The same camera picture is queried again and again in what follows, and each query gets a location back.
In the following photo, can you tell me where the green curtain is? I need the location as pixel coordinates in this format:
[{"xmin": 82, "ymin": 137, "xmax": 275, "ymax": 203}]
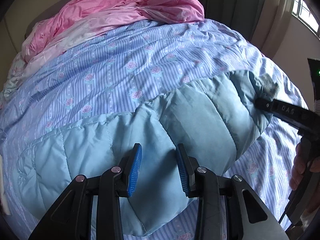
[{"xmin": 199, "ymin": 0, "xmax": 280, "ymax": 49}]

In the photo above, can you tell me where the light floral quilt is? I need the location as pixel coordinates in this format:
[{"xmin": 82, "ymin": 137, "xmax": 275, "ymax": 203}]
[{"xmin": 0, "ymin": 22, "xmax": 51, "ymax": 100}]

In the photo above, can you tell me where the pink satin blanket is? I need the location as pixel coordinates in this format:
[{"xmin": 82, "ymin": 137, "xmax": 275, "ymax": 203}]
[{"xmin": 21, "ymin": 0, "xmax": 204, "ymax": 62}]

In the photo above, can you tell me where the window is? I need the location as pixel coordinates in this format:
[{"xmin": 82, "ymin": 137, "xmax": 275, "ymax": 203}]
[{"xmin": 292, "ymin": 0, "xmax": 319, "ymax": 37}]

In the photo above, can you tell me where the white folded garment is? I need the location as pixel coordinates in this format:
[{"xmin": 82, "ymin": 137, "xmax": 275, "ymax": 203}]
[{"xmin": 0, "ymin": 155, "xmax": 11, "ymax": 216}]

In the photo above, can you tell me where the right hand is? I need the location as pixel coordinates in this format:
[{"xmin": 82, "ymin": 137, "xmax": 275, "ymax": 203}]
[{"xmin": 290, "ymin": 141, "xmax": 320, "ymax": 215}]

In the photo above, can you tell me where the blue striped floral bedsheet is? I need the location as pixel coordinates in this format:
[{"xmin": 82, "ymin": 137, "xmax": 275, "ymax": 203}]
[{"xmin": 1, "ymin": 20, "xmax": 306, "ymax": 239}]

